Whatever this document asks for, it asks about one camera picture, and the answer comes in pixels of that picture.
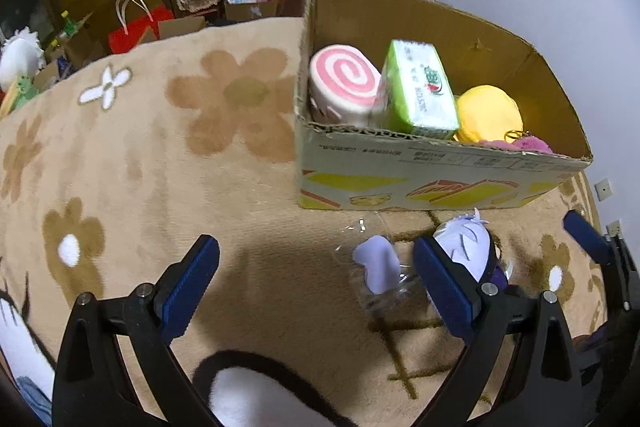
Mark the pink swirl roll plush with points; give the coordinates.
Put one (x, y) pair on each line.
(345, 82)

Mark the clear plastic bag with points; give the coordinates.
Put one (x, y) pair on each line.
(377, 267)

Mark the flat cardboard piece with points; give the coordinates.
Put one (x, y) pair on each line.
(175, 29)

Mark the green bottle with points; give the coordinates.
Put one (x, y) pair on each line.
(69, 23)

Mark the small open cardboard box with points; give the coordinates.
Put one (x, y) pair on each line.
(252, 2)

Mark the cardboard box with bottles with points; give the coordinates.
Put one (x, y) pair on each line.
(75, 44)

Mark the printed cardboard box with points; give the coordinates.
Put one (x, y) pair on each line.
(440, 177)

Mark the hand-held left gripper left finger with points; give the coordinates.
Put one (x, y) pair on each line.
(192, 282)

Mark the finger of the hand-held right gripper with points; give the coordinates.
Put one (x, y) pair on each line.
(585, 233)

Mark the white frilled plush toy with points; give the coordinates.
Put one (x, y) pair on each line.
(20, 57)

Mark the green tissue pack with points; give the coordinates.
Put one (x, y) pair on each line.
(425, 92)

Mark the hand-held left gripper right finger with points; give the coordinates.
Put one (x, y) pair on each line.
(445, 287)

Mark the red gift bag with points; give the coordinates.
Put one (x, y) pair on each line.
(142, 29)

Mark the green frog toy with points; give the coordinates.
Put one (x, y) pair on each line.
(21, 88)

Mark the beige flower print blanket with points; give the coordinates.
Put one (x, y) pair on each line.
(175, 167)

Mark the yellow round plush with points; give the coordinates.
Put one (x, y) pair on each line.
(487, 114)

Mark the pink plush toy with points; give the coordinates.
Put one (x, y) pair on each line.
(515, 143)

